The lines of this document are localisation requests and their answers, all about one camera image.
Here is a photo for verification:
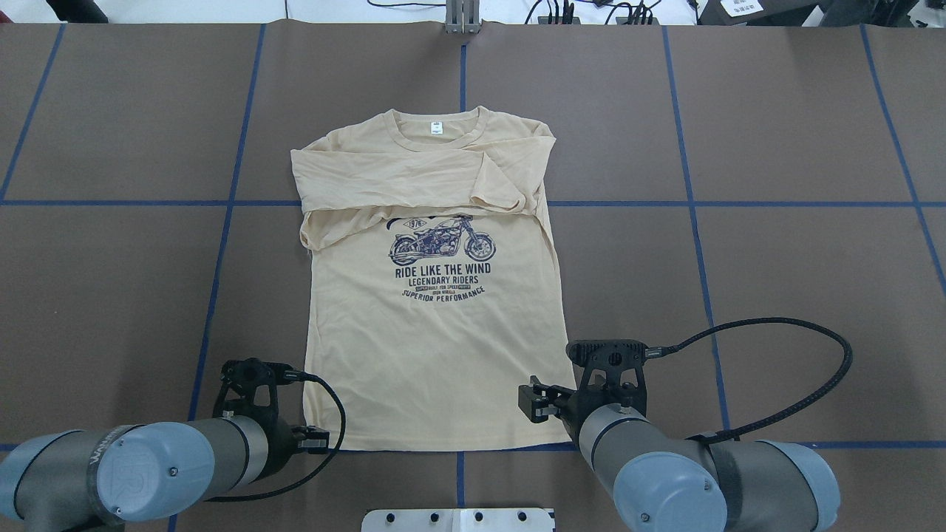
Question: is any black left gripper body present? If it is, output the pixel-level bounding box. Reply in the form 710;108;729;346
262;418;305;474

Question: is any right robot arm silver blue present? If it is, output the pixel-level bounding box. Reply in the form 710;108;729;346
572;402;842;531

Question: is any aluminium frame post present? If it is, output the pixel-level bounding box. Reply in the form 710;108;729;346
443;0;482;35

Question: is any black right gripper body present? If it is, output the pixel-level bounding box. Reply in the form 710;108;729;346
551;388;592;437

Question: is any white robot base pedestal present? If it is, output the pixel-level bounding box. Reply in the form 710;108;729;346
361;508;557;531

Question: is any cream long-sleeve graphic t-shirt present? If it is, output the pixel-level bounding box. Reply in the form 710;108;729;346
290;106;574;452

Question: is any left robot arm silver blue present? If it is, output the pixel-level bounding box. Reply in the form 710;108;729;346
2;415;335;531

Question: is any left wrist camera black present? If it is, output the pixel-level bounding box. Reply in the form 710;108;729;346
212;358;305;426

